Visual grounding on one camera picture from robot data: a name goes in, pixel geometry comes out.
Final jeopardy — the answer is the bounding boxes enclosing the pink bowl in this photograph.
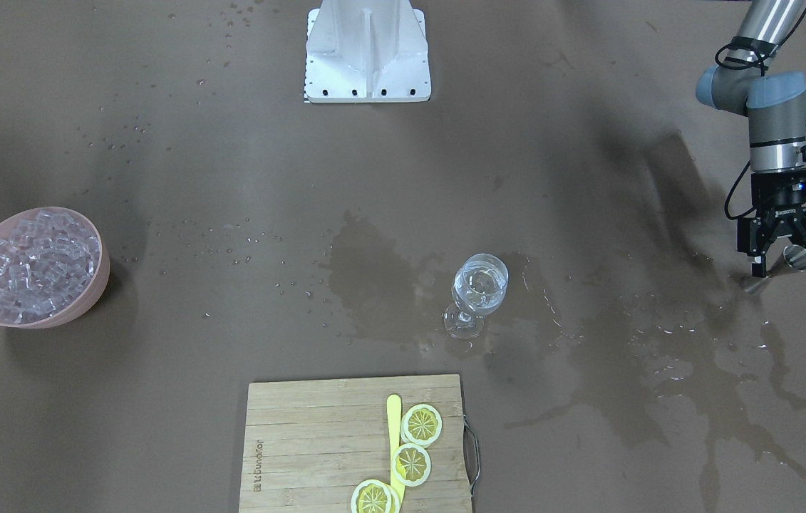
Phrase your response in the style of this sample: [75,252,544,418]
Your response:
[0,207,111,330]

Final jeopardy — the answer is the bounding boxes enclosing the lemon slice one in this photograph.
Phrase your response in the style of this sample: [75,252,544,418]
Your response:
[400,403,444,448]

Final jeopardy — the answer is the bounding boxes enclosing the lemon slice three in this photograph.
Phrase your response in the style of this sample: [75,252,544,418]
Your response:
[348,480,401,513]

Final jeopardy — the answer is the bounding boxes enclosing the white pedestal column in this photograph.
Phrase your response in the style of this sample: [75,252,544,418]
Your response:
[303,1,432,104]

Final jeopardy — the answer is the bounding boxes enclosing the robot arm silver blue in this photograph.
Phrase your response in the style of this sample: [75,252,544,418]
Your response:
[696,1,806,280]

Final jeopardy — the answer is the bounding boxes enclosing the clear wine glass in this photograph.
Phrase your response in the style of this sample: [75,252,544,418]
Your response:
[443,253,508,340]

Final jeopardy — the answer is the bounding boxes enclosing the steel jigger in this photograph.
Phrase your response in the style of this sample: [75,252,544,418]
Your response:
[738,244,806,295]

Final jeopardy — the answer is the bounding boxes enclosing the lemon slice two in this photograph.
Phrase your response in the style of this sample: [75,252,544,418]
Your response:
[391,442,433,487]

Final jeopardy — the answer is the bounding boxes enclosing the wooden cutting board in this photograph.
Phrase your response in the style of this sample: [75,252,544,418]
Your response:
[237,374,473,512]

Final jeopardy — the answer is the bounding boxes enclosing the pile of clear ice cubes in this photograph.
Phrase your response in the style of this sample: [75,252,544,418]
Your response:
[0,209,101,323]

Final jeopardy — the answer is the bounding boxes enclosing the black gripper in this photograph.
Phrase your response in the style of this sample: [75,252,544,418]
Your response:
[736,172,806,277]

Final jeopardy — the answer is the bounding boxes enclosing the yellow plastic stick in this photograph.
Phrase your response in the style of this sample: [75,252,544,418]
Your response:
[386,394,405,512]

